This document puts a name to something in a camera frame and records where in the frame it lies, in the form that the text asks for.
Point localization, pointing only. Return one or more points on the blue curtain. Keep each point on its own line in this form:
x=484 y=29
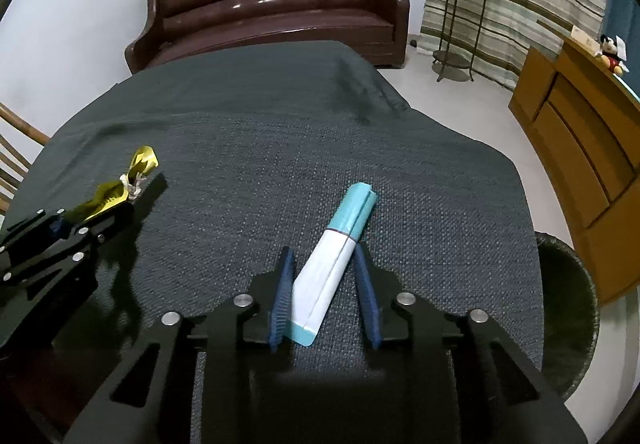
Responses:
x=625 y=13

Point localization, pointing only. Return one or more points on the brown leather sofa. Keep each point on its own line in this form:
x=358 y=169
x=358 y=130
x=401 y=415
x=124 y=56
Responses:
x=270 y=8

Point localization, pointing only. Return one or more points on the tissue box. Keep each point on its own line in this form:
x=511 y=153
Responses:
x=584 y=37

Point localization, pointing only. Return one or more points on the trash bin with black bag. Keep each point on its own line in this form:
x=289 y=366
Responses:
x=565 y=314

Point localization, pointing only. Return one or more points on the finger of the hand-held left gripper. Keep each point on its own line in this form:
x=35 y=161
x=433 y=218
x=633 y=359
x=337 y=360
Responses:
x=75 y=254
x=52 y=226

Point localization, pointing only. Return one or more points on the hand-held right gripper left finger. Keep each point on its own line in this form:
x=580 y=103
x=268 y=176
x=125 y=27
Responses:
x=281 y=299

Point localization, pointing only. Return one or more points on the metal plant stand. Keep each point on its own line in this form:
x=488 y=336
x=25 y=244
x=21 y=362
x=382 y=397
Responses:
x=450 y=59

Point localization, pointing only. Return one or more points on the yellow foil wrapper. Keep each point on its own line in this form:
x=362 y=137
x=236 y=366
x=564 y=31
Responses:
x=107 y=196

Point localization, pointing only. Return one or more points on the teal white box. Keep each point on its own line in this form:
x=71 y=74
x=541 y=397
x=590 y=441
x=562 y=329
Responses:
x=330 y=264

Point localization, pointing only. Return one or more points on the white card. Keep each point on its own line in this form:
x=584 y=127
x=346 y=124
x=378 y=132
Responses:
x=621 y=47

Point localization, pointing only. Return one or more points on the dark grey tablecloth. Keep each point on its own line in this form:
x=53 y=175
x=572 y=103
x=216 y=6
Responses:
x=250 y=148

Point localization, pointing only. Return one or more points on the wooden chair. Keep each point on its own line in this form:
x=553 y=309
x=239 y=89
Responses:
x=15 y=158

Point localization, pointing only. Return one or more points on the mouse plush toy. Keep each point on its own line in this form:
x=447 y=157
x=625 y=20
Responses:
x=612 y=56

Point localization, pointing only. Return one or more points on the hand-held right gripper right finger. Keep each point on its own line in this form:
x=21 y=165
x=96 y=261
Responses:
x=369 y=299

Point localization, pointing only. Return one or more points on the wooden cabinet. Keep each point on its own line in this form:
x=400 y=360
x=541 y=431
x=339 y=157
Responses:
x=575 y=148

